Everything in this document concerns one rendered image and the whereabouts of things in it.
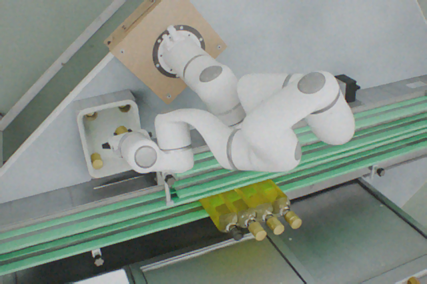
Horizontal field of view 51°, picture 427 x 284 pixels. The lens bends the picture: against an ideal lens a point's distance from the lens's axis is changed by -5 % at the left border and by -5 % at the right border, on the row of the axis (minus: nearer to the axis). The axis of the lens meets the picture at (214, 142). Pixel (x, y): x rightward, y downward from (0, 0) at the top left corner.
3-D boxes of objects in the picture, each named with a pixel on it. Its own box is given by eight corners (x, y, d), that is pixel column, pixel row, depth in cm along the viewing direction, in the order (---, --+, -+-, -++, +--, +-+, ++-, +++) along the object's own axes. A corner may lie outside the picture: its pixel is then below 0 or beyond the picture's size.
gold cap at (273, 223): (267, 228, 135) (274, 237, 131) (265, 219, 133) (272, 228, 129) (277, 223, 136) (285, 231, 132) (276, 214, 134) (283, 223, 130)
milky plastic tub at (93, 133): (86, 167, 144) (91, 180, 137) (71, 101, 134) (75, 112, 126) (139, 153, 150) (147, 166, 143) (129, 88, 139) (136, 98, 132)
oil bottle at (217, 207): (196, 198, 150) (223, 237, 133) (195, 183, 148) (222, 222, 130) (212, 194, 152) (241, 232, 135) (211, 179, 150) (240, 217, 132)
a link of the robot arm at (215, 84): (207, 44, 115) (236, 67, 103) (227, 83, 123) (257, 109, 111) (174, 66, 114) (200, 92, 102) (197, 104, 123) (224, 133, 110)
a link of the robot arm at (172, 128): (253, 163, 100) (176, 159, 112) (247, 103, 97) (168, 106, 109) (233, 175, 93) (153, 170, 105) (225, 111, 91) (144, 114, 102)
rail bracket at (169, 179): (157, 192, 143) (169, 214, 133) (150, 143, 135) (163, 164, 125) (166, 189, 144) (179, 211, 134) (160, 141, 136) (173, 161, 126)
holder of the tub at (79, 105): (89, 180, 147) (93, 193, 141) (72, 101, 134) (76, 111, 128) (141, 167, 153) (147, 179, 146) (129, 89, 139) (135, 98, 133)
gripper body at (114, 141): (117, 168, 111) (111, 159, 121) (158, 157, 114) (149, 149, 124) (110, 137, 109) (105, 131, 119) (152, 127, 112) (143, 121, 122)
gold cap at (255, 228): (248, 233, 133) (255, 242, 129) (248, 223, 131) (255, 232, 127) (259, 229, 134) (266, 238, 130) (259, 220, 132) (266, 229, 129)
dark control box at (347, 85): (323, 97, 170) (337, 105, 163) (325, 77, 166) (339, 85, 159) (342, 93, 172) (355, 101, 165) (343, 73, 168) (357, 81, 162)
